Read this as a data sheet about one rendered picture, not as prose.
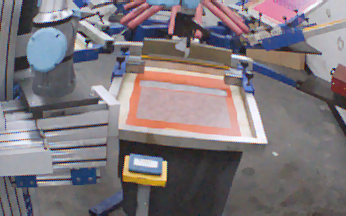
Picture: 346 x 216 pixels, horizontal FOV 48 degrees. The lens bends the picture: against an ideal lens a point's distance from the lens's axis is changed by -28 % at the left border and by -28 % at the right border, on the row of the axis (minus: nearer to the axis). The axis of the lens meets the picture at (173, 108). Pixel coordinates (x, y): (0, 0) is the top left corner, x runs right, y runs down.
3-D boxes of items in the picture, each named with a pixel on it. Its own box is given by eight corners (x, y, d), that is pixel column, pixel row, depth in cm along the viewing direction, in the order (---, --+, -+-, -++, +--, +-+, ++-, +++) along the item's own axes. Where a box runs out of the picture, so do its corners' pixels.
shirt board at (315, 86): (355, 105, 266) (357, 94, 263) (350, 122, 233) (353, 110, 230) (196, 42, 323) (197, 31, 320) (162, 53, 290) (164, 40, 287)
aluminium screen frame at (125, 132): (265, 152, 171) (267, 143, 170) (97, 135, 169) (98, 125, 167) (243, 78, 244) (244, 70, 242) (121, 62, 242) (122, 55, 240)
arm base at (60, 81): (37, 99, 113) (39, 63, 109) (28, 80, 125) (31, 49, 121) (82, 93, 121) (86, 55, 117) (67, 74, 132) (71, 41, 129)
